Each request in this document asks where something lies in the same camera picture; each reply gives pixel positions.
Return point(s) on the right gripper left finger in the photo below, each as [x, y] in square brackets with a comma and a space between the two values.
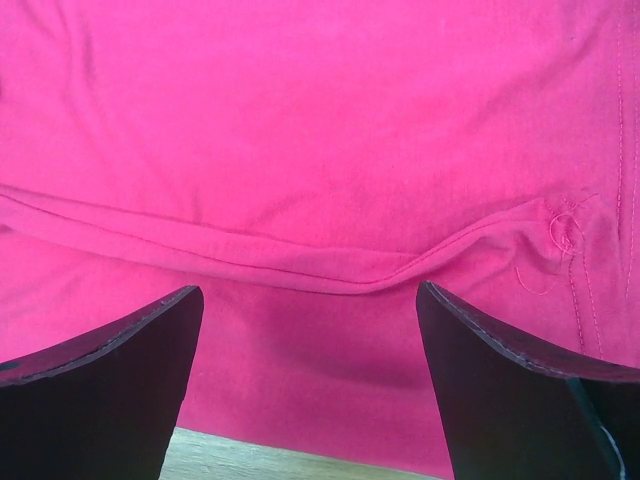
[104, 404]

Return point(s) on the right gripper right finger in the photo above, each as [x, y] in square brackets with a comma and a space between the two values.
[514, 406]

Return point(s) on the pink t shirt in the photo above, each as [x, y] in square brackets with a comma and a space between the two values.
[308, 164]

